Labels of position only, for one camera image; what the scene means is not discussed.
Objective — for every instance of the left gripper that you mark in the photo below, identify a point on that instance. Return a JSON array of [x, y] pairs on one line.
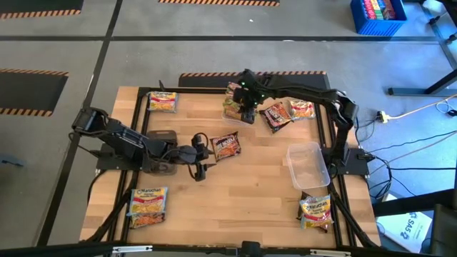
[[189, 156]]

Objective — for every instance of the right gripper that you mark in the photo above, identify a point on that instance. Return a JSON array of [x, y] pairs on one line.
[[248, 100]]

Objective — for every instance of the red Lime Chili Shrimp packet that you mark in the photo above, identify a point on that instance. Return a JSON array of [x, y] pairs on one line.
[[232, 105], [233, 96], [233, 87], [232, 115]]

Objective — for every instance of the green ramen packet stack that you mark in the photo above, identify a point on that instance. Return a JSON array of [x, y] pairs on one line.
[[232, 122]]

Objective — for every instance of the dark smoked plastic bin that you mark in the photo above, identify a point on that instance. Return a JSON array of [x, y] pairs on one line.
[[162, 135]]

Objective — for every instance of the blue yellow Maruchan ramen packet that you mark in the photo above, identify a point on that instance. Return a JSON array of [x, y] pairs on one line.
[[163, 102], [302, 110], [316, 212], [147, 201]]

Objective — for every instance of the clear plastic bin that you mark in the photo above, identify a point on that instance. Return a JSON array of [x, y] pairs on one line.
[[307, 167]]

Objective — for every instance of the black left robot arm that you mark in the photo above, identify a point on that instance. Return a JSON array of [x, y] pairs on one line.
[[121, 137]]

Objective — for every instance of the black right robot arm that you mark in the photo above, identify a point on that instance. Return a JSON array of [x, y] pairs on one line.
[[303, 91]]

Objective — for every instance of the black hazard-striped floor mat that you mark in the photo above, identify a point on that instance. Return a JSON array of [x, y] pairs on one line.
[[207, 81], [214, 3], [28, 93], [35, 5]]

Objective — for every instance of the white power strip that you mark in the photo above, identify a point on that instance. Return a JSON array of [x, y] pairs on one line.
[[382, 116]]

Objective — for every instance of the blue plastic crate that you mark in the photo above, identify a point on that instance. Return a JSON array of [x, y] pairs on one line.
[[378, 29]]

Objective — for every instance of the black-legged desk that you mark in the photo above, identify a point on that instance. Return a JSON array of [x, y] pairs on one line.
[[410, 91]]

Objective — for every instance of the colourful boxes stack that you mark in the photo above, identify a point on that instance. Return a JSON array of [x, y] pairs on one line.
[[378, 9]]

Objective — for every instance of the black metal beam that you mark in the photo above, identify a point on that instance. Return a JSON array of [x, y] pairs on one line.
[[410, 203]]

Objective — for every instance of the white printed cardboard box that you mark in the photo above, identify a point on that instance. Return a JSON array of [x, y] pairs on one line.
[[403, 232]]

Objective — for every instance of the small dark floor object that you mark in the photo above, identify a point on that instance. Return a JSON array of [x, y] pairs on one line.
[[10, 163]]

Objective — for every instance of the black power adapter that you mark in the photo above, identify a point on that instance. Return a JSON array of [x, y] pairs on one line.
[[452, 113]]

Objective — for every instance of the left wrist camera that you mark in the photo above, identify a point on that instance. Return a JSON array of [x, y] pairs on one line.
[[200, 141]]

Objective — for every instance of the black aluminium table frame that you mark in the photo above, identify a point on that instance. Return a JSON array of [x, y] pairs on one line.
[[171, 89]]

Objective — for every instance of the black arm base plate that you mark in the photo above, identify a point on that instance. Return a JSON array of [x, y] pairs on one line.
[[107, 162], [360, 165]]

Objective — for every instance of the silver metal bracket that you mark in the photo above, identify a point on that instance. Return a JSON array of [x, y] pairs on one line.
[[330, 253], [132, 249]]

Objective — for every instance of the black rig gantry frame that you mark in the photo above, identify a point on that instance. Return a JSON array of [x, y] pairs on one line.
[[53, 251]]

